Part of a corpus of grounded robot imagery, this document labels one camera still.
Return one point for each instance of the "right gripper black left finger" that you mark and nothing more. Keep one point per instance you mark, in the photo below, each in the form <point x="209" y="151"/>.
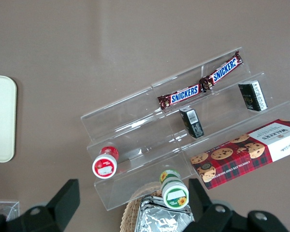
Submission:
<point x="60" y="205"/>

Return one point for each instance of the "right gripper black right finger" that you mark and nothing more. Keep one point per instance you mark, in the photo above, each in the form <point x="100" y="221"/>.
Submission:
<point x="203" y="212"/>

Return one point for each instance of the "oval wicker basket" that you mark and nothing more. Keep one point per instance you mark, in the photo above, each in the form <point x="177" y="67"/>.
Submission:
<point x="130" y="212"/>

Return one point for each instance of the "beige plastic tray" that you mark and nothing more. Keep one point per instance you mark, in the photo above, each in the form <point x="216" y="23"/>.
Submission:
<point x="1" y="118"/>

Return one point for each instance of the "green lidded yogurt cup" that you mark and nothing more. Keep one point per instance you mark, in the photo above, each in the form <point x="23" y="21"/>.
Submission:
<point x="175" y="193"/>

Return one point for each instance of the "stacked aluminium foil containers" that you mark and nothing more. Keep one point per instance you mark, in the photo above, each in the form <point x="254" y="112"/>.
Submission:
<point x="159" y="217"/>

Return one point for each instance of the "clear acrylic bottle rack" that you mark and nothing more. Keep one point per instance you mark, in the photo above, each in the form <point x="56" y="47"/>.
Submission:
<point x="4" y="207"/>

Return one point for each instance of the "red lidded yogurt cup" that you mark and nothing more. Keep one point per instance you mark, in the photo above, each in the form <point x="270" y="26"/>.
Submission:
<point x="105" y="164"/>

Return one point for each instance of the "red tartan Walkers cookie box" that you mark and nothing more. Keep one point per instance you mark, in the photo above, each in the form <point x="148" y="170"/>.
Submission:
<point x="244" y="157"/>

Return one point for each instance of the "small black box with barcode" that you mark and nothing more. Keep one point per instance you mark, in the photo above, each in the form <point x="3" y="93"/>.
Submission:
<point x="192" y="122"/>

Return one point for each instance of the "clear acrylic stepped stand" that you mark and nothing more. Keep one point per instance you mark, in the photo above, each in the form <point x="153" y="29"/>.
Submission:
<point x="125" y="125"/>
<point x="222" y="120"/>

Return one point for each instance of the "Snickers chocolate bar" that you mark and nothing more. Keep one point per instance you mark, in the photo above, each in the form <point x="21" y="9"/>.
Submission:
<point x="183" y="93"/>
<point x="223" y="70"/>

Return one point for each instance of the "small black box white side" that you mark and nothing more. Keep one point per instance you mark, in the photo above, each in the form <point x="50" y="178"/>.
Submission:
<point x="252" y="96"/>

